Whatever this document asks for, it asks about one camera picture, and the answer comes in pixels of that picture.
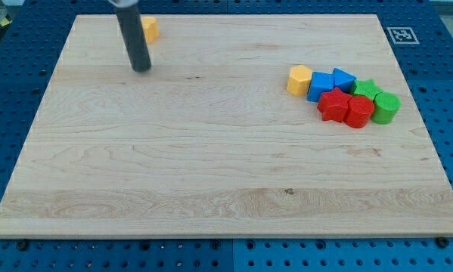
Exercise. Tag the blue square block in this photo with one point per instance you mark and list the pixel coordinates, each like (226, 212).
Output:
(320, 83)

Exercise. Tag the white fiducial marker tag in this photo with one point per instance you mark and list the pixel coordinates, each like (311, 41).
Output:
(402, 35)

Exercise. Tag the red cylinder block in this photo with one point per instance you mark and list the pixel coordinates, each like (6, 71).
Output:
(360, 109)

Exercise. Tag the green star block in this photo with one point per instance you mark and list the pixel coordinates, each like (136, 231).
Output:
(366, 88)

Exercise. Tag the yellow heart block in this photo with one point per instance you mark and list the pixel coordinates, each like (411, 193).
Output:
(151, 29)

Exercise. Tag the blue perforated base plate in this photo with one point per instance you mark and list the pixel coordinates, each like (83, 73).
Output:
(31, 47)

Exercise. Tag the blue triangle block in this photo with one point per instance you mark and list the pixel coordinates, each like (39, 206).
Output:
(343, 80)

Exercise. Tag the light wooden board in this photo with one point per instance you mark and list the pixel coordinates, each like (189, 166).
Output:
(210, 144)

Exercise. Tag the green cylinder block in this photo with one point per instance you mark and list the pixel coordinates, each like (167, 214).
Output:
(386, 107)

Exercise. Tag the red star block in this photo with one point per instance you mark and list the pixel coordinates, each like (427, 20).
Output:
(334, 105)

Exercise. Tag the yellow pentagon block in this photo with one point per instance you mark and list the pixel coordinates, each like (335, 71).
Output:
(299, 80)

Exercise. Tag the silver rod mount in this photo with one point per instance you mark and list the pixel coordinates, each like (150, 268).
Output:
(122, 2)

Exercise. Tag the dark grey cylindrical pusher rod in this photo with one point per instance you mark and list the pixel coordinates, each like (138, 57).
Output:
(129, 18)

